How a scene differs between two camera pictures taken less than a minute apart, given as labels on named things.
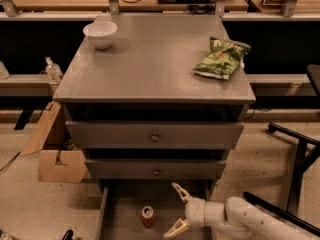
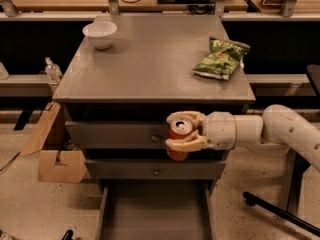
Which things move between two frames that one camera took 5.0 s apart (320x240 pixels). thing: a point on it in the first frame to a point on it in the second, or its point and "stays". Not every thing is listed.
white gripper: x=194 y=211 to x=219 y=130
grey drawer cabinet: x=154 y=101 stays
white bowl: x=101 y=32 stays
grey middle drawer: x=152 y=169 stays
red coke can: x=147 y=215 to x=179 y=128
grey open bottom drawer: x=145 y=209 stays
